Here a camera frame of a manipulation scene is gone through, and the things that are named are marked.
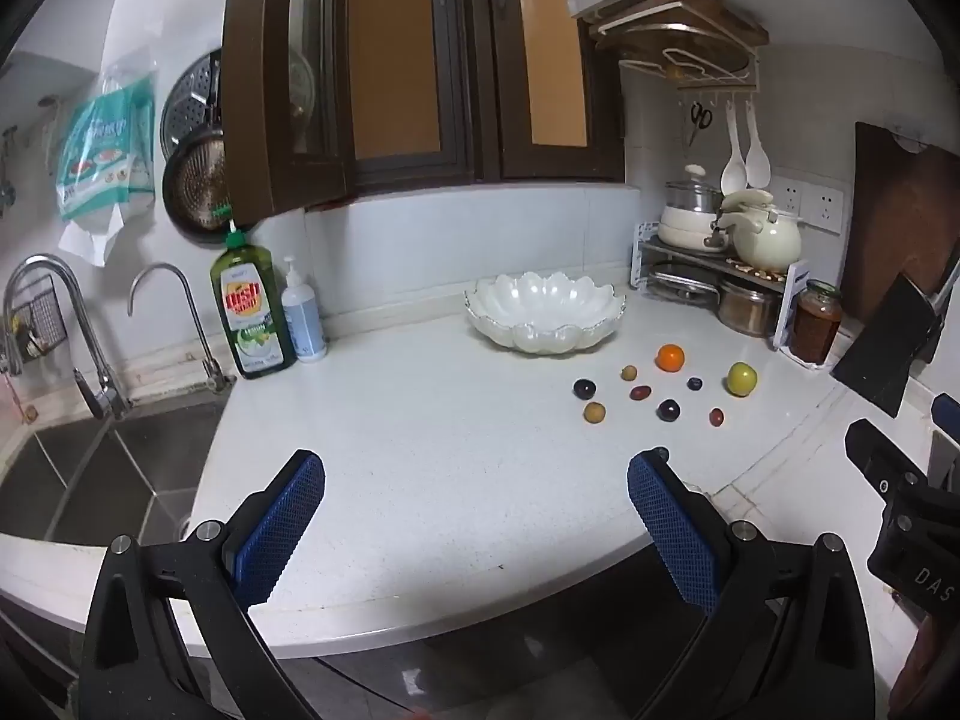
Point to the stainless steel sink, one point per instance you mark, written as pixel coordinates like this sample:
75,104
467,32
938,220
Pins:
82,480

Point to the round metal steamer tray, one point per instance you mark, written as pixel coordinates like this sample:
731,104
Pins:
187,101

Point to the green dish soap bottle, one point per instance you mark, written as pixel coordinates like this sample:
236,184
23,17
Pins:
251,315

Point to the stainless steel pot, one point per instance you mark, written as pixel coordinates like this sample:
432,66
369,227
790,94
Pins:
746,307

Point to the cream pot with glass lid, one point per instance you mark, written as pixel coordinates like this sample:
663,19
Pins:
686,221

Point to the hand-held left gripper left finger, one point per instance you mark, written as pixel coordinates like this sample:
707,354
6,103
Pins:
281,525

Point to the hanging frying pan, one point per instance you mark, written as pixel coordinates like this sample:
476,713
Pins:
196,180

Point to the white wall socket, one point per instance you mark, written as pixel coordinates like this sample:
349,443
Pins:
817,202

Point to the dark red grape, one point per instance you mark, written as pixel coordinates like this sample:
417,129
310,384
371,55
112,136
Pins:
640,392

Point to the white pump soap bottle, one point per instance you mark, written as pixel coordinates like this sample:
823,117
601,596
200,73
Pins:
304,322

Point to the black cleaver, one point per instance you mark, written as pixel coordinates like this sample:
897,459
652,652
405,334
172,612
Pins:
885,345

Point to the brown window frame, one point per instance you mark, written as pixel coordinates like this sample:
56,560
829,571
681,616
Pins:
484,90

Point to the white spoon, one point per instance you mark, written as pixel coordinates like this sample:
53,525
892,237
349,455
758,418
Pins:
733,169
757,161

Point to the tall chrome faucet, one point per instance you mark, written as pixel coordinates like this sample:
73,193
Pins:
90,337

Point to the tangerine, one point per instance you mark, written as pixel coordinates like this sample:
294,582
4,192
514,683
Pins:
670,358

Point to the cream kettle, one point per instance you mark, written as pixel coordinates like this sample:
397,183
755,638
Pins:
765,236

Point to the beaded trivet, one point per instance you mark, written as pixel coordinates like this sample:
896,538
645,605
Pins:
750,268

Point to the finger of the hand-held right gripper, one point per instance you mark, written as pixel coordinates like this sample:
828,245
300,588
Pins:
881,461
949,412

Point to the open brown window sash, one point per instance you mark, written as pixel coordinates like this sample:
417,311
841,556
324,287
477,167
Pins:
251,90

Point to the thin chrome faucet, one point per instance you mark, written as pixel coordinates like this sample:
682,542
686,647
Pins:
199,330

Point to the large brown cutting board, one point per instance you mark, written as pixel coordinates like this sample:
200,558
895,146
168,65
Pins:
892,225

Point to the white cutting board rack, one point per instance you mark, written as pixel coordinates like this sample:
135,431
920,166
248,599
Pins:
720,75

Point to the white kitchen shelf rack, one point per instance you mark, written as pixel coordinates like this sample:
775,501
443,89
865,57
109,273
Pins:
791,307

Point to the glass jar with green lid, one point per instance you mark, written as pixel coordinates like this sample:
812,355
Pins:
816,322

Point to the black scissors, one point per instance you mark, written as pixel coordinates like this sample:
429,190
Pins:
701,120

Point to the wooden cutting board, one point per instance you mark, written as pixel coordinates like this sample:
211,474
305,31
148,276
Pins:
675,11

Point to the green apple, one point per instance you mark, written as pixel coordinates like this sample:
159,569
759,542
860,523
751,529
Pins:
741,379

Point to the white scalloped bowl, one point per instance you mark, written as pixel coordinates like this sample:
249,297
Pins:
544,307

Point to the teal plastic bag pack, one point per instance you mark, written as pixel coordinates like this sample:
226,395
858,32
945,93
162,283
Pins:
105,150

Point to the stainless steel pan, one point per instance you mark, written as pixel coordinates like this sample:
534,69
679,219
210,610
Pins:
679,285

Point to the person's right hand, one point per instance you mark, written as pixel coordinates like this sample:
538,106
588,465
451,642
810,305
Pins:
930,667

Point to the dark purple plum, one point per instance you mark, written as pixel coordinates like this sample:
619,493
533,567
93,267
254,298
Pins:
667,410

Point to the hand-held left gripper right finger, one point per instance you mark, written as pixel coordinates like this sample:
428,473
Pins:
671,532

